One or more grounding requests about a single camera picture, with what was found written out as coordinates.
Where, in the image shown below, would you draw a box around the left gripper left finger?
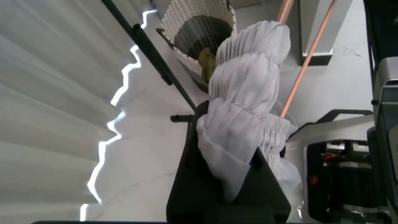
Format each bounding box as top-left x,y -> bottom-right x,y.
166,101 -> 225,222

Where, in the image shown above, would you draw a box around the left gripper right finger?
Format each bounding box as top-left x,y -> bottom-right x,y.
233,147 -> 292,222

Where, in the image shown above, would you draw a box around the pale grey shorts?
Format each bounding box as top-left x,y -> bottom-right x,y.
195,20 -> 303,205

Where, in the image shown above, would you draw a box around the green long-sleeved shirt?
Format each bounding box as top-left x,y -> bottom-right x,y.
198,46 -> 218,84

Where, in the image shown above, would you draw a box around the pink clothes hanger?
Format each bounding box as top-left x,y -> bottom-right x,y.
275,0 -> 338,118

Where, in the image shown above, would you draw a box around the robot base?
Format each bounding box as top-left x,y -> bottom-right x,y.
284,0 -> 398,224

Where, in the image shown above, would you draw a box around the black clothes rack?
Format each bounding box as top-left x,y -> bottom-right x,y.
101,0 -> 198,124

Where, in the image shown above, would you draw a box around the white laundry basket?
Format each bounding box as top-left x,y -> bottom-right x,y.
156,0 -> 238,94

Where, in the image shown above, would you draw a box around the white curtain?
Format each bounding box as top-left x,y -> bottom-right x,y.
0,0 -> 156,222

